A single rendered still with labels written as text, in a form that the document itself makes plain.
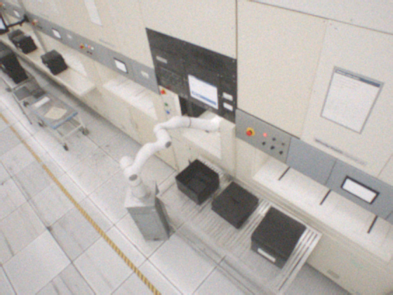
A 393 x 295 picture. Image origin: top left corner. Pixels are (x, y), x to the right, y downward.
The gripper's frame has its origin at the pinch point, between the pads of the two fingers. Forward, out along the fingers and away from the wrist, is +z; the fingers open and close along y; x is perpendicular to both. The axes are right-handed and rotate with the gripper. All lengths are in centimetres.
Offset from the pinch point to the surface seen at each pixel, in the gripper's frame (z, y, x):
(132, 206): -112, -16, -44
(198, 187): -59, 13, -43
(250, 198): -42, 58, -34
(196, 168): -47, -1, -40
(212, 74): -28, 10, 57
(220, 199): -59, 40, -34
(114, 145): -62, -172, -120
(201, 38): -29, 2, 82
